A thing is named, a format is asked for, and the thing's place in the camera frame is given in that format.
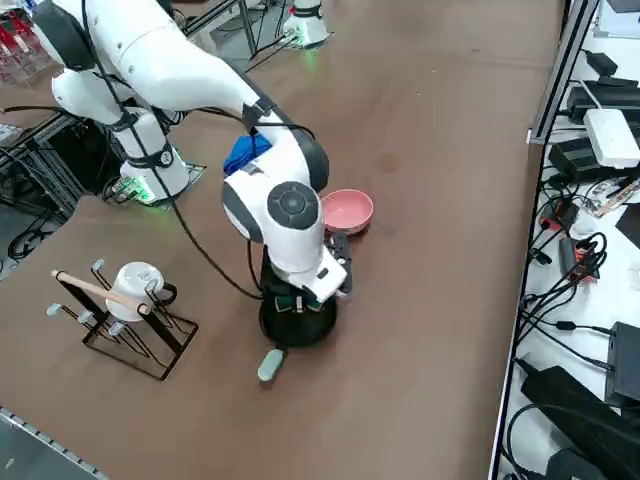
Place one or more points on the black box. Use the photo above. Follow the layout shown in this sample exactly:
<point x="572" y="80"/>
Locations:
<point x="625" y="365"/>

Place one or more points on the clear rack with red parts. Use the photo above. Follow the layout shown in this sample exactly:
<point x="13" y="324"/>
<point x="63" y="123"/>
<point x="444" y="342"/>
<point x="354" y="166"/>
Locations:
<point x="22" y="55"/>

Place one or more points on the aluminium table edge rail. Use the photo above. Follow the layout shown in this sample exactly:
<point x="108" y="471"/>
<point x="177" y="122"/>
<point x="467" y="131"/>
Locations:
<point x="40" y="435"/>

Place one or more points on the pink bowl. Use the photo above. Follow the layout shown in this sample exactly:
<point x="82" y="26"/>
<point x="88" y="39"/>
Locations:
<point x="350" y="207"/>

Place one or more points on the white cup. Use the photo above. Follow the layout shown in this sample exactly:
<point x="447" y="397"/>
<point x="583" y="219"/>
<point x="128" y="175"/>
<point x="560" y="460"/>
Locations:
<point x="130" y="290"/>

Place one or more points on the black power adapter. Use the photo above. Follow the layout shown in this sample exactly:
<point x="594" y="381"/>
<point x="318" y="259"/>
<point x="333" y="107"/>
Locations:
<point x="572" y="157"/>

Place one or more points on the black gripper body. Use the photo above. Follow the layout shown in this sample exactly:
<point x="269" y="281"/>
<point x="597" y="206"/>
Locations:
<point x="280" y="295"/>

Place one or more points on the large black bag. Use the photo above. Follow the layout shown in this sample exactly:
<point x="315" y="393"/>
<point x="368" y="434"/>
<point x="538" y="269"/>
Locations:
<point x="575" y="415"/>

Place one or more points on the white flat box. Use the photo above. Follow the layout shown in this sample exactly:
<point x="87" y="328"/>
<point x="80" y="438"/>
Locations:
<point x="612" y="137"/>

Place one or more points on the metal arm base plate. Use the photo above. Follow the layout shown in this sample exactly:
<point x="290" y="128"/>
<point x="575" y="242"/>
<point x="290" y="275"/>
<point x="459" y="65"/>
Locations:
<point x="195" y="172"/>

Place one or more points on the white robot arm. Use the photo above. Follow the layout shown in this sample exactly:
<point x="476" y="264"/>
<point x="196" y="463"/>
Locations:
<point x="310" y="25"/>
<point x="175" y="55"/>

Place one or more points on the blue cloth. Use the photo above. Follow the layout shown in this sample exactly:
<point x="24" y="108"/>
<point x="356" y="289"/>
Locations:
<point x="240" y="155"/>

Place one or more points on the aluminium frame post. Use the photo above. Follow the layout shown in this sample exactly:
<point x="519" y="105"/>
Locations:
<point x="560" y="75"/>

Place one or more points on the black metal frame cart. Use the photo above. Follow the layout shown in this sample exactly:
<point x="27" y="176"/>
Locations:
<point x="60" y="150"/>

